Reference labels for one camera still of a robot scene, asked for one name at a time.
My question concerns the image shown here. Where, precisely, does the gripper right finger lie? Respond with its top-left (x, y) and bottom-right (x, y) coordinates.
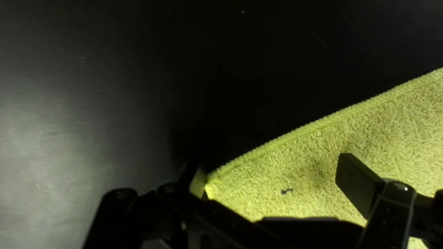
top-left (334, 153), bottom-right (443, 249)

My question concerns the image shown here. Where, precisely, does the yellow terry towel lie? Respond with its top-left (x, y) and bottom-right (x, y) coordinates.
top-left (190, 67), bottom-right (443, 249)

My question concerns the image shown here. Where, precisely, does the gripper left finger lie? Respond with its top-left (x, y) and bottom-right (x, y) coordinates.
top-left (82, 160), bottom-right (288, 249)

